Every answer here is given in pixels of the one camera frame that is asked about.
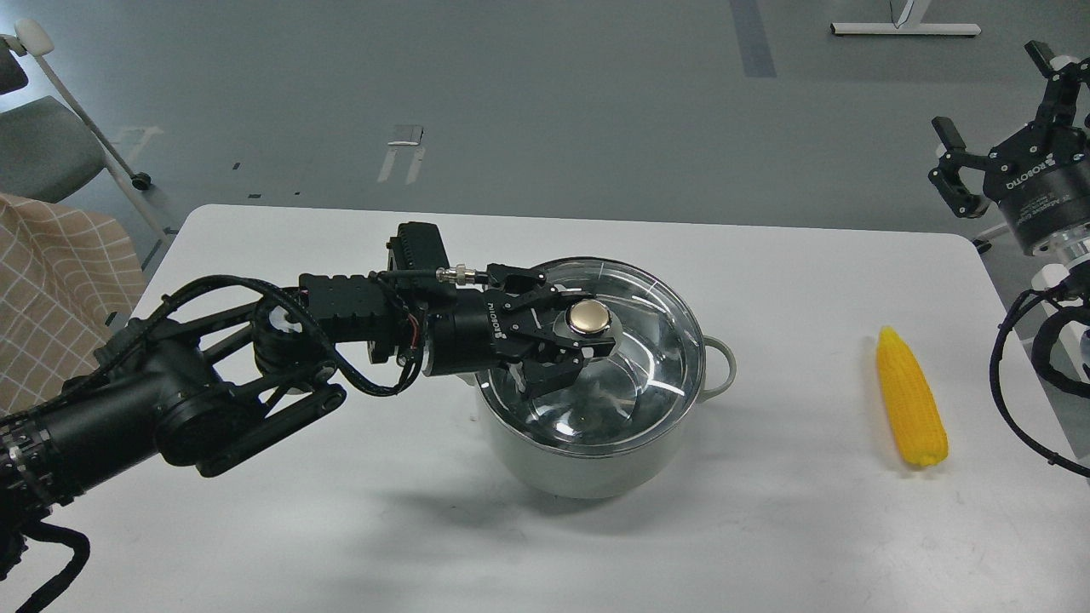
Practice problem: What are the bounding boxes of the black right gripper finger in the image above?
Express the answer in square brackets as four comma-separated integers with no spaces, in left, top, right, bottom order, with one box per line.
[1024,40,1089,137]
[929,117,993,220]

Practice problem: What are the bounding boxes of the glass pot lid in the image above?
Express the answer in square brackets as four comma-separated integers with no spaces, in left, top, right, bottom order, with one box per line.
[475,257,705,455]

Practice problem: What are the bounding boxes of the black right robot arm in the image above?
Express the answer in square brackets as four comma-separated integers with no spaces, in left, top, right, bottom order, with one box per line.
[929,40,1089,478]

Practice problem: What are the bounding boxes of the grey steel cooking pot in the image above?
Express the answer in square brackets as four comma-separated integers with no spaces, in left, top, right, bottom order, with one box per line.
[471,257,738,501]

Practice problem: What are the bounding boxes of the yellow corn cob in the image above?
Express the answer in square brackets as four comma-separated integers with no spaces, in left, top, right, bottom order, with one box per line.
[875,326,949,468]

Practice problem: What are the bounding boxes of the white table leg base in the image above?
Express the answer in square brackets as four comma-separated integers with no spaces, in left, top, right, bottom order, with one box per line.
[829,1,982,38]

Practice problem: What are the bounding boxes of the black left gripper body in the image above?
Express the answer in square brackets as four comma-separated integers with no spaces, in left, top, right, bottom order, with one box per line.
[423,289,540,377]

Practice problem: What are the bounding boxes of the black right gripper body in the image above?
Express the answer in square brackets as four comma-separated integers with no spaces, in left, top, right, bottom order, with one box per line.
[984,128,1089,256]

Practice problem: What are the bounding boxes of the beige checkered cloth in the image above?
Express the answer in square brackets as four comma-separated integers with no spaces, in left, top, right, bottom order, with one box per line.
[1,194,146,414]

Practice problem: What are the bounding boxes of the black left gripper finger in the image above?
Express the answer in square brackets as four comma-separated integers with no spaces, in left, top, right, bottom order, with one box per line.
[511,329,617,399]
[485,263,580,318]

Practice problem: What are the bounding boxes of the grey office chair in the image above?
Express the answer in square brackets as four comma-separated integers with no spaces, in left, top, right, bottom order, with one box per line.
[1,19,170,242]

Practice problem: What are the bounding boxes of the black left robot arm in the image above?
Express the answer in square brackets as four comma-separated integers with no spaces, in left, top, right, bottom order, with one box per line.
[3,223,620,612]

